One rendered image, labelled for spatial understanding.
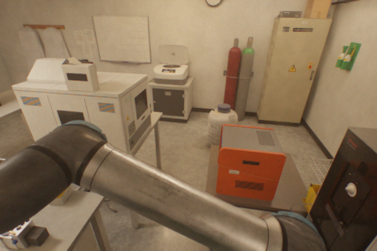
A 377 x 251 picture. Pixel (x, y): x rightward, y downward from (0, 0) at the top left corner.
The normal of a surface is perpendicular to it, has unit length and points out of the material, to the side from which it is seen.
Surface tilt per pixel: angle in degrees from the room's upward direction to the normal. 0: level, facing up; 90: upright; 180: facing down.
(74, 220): 0
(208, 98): 90
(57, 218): 0
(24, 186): 60
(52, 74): 40
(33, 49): 89
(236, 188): 90
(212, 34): 90
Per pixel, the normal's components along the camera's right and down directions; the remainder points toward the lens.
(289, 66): -0.17, 0.47
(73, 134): 0.40, -0.77
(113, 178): 0.10, -0.14
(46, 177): 0.76, -0.09
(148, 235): 0.01, -0.88
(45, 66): -0.10, -0.37
